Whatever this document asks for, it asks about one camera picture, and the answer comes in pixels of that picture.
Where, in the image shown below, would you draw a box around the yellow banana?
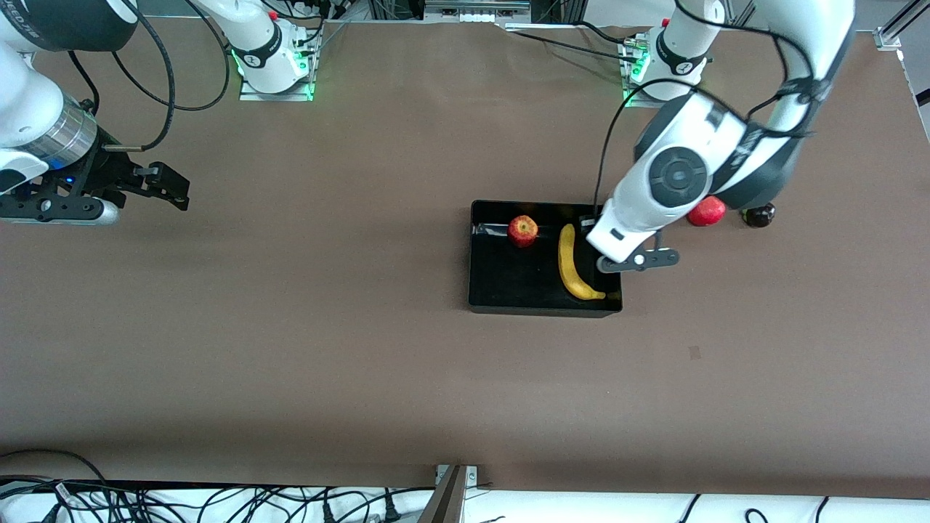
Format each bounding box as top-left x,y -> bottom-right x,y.
557,223 -> 607,301

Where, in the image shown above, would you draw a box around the red apple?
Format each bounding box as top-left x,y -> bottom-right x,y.
507,215 -> 539,249

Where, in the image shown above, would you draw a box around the black plastic box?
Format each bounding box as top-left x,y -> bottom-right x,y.
467,200 -> 624,319

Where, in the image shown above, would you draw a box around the red pomegranate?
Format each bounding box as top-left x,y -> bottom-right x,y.
687,196 -> 727,227

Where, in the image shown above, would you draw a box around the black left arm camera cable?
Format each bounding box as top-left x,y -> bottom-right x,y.
593,0 -> 833,219

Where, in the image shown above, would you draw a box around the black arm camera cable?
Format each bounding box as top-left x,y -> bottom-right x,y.
593,0 -> 833,219
67,0 -> 232,152

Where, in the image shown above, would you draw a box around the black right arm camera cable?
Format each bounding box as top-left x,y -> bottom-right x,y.
67,0 -> 232,152

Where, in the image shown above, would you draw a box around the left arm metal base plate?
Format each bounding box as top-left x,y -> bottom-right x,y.
619,33 -> 700,110

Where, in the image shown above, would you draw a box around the black cable across table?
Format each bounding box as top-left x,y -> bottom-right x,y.
501,22 -> 647,62

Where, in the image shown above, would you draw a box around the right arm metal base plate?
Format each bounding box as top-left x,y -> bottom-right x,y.
238,22 -> 320,102

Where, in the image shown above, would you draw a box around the long arched black cable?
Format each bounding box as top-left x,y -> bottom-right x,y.
0,449 -> 110,484

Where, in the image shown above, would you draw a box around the silver metal rail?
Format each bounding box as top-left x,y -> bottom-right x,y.
425,0 -> 531,23

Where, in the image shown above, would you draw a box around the dark angled post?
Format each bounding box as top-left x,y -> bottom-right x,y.
416,465 -> 467,523

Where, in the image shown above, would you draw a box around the aluminium frame profile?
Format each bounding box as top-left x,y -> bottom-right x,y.
876,0 -> 930,52

